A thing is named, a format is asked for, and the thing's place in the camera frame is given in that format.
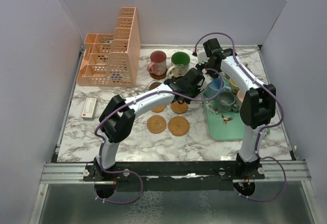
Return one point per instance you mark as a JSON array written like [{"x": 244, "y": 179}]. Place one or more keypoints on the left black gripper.
[{"x": 197, "y": 90}]

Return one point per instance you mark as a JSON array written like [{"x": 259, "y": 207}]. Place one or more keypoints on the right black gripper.
[{"x": 199, "y": 67}]

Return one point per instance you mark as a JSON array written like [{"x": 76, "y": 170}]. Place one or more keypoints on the green mug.
[{"x": 180, "y": 62}]

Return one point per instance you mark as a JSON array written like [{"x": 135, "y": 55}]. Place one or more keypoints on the light wooden front coaster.
[{"x": 179, "y": 108}]

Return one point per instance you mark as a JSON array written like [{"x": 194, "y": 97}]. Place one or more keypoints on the light wooden coaster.
[
  {"x": 159, "y": 109},
  {"x": 179, "y": 108}
]

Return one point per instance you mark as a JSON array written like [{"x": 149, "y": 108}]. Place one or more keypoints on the dark brown wooden coaster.
[{"x": 154, "y": 85}]

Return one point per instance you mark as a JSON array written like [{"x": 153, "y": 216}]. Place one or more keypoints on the red pink mug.
[{"x": 158, "y": 63}]

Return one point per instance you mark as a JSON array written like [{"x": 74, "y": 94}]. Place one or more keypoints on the woven rattan coaster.
[
  {"x": 156, "y": 124},
  {"x": 178, "y": 126}
]

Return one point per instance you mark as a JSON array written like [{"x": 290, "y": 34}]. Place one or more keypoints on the peach mesh file organizer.
[{"x": 111, "y": 60}]

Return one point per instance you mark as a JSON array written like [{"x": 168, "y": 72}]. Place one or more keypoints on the brown ringed wooden coaster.
[{"x": 159, "y": 77}]

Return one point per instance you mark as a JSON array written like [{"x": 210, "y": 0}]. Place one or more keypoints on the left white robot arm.
[{"x": 117, "y": 119}]

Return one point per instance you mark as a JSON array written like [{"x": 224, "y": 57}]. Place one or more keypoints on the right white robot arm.
[{"x": 258, "y": 106}]

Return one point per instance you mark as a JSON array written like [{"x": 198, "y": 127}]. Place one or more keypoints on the light blue mug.
[{"x": 215, "y": 86}]

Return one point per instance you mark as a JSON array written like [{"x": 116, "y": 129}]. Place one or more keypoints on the yellow mug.
[{"x": 233, "y": 85}]

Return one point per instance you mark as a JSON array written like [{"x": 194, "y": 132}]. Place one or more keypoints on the grey mug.
[{"x": 225, "y": 101}]

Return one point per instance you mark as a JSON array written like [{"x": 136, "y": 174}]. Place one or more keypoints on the small silver card box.
[{"x": 89, "y": 109}]

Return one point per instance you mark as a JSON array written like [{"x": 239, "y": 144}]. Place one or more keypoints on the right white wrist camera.
[{"x": 202, "y": 57}]

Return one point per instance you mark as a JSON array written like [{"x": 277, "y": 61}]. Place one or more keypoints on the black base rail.
[{"x": 173, "y": 175}]

